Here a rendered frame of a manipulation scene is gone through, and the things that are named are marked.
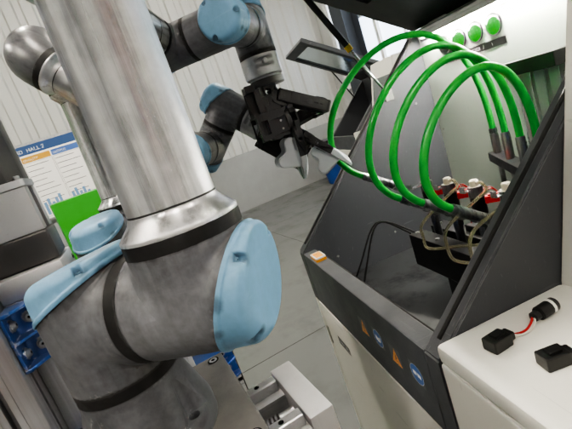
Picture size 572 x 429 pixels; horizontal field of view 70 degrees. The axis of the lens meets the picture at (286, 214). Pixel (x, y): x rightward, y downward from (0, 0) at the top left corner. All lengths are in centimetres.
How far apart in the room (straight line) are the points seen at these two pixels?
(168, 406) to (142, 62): 34
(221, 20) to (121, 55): 37
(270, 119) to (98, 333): 52
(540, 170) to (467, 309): 22
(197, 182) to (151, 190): 4
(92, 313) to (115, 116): 18
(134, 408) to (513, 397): 40
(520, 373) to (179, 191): 43
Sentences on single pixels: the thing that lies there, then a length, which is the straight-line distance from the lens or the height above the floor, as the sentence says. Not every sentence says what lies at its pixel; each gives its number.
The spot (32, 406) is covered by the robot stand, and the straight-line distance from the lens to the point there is 68.
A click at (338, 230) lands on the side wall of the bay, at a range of 123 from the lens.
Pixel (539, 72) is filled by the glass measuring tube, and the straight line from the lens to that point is 103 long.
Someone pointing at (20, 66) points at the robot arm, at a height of 159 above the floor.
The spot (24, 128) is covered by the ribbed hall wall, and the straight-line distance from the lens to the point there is 731.
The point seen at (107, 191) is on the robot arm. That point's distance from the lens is 106.
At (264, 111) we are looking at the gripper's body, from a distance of 82.
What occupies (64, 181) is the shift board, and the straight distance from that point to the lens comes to 716.
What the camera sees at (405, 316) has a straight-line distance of 76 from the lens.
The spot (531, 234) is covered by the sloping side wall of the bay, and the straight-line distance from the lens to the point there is 68.
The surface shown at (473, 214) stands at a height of 109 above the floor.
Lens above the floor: 133
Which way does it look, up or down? 13 degrees down
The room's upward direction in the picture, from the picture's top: 19 degrees counter-clockwise
